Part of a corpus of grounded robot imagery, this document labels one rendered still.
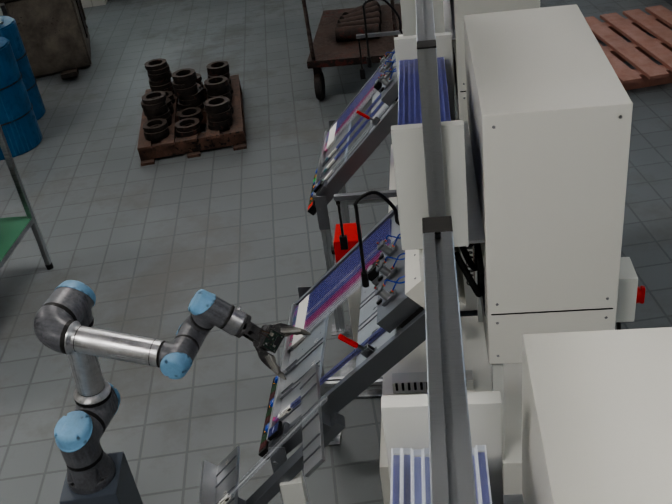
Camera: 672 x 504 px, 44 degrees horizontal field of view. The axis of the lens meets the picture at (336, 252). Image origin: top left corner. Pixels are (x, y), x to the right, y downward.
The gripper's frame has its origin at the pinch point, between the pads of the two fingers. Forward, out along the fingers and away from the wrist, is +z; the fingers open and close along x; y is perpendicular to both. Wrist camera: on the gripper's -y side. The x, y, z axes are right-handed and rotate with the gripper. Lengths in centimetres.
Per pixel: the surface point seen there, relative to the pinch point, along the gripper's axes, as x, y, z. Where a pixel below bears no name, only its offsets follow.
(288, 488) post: -31.7, 23.3, 8.0
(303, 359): 0.5, -20.9, 8.3
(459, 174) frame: 52, 64, -6
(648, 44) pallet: 336, -287, 211
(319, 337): 9.0, -19.7, 9.1
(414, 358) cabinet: 19, -27, 45
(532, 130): 66, 74, 0
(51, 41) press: 152, -561, -181
